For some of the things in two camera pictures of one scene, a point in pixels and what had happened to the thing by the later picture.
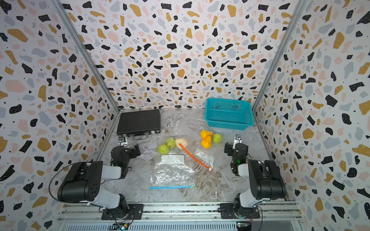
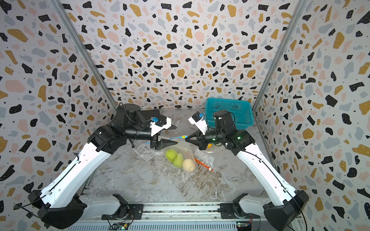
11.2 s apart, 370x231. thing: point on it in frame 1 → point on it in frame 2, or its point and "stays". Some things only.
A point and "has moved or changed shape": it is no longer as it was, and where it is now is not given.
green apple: x=163 y=149 has moved or changed shape
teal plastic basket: x=228 y=113 stays
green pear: x=170 y=142 has moved or changed shape
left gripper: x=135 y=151 → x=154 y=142
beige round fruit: x=182 y=141 → x=188 y=165
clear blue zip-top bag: x=173 y=172 → x=181 y=156
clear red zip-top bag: x=199 y=158 stays
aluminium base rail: x=273 y=216 stays
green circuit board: x=123 y=226 stays
